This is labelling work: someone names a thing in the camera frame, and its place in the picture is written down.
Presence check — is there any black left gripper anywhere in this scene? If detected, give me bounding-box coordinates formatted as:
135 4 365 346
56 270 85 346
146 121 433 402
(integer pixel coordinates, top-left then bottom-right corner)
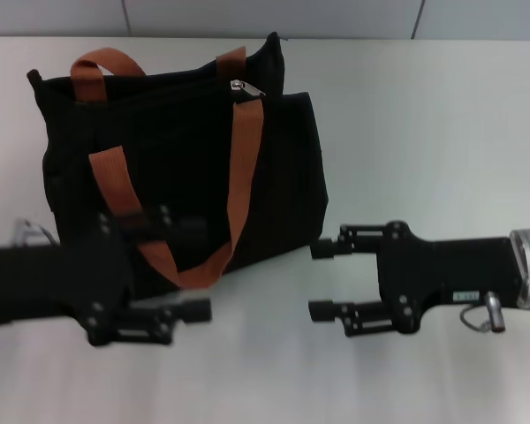
0 211 136 348

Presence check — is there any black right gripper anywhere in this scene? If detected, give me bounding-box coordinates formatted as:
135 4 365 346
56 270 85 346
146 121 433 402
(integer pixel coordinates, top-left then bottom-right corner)
307 220 529 339

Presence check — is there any black bag with orange handles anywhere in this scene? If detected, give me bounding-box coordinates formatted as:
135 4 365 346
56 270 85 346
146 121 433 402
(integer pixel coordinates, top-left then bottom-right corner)
26 30 330 292

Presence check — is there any silver metal zipper pull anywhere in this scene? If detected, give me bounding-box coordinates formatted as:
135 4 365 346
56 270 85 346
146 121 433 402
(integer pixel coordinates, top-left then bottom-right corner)
228 79 267 99

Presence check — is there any left gripper grey cable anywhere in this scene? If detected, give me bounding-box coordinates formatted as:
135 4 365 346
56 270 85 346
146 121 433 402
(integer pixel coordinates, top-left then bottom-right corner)
11 217 57 246

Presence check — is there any gripper grey cable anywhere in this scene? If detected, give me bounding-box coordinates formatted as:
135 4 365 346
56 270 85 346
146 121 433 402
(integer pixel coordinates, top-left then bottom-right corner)
458 291 507 333
11 217 57 246

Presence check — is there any right gripper grey cable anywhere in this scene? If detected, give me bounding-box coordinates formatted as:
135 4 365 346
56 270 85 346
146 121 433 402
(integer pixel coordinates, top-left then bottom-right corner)
458 291 507 333

